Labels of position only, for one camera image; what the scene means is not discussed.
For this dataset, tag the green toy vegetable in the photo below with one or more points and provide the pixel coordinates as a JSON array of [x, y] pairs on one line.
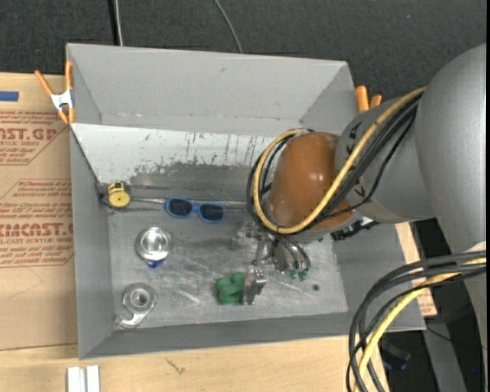
[[228, 288]]

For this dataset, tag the brown cardboard board red print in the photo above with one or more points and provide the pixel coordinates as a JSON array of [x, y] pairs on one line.
[[28, 219]]

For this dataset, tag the yellow tape measure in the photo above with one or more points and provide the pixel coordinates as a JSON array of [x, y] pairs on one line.
[[118, 196]]

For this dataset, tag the grey metal bin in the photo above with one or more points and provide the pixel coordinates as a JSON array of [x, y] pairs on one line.
[[196, 96]]

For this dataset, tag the black cylinder on white bracket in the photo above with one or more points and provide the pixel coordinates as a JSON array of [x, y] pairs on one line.
[[345, 231]]

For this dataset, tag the blue sunglasses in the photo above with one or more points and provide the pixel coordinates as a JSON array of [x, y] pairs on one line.
[[179, 207]]

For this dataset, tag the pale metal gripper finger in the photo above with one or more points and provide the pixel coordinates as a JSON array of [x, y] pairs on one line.
[[256, 286], [248, 235]]

